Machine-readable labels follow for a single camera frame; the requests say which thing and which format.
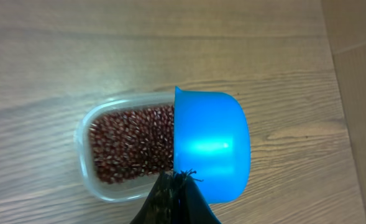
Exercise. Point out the blue plastic measuring scoop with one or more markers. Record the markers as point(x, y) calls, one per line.
point(211, 138)

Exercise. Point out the clear plastic container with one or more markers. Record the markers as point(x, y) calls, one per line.
point(129, 189)

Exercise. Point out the red adzuki beans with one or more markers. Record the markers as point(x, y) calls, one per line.
point(131, 143)

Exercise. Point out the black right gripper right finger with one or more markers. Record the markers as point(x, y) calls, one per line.
point(193, 208)

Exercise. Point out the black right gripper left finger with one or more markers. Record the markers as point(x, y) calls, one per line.
point(161, 205)

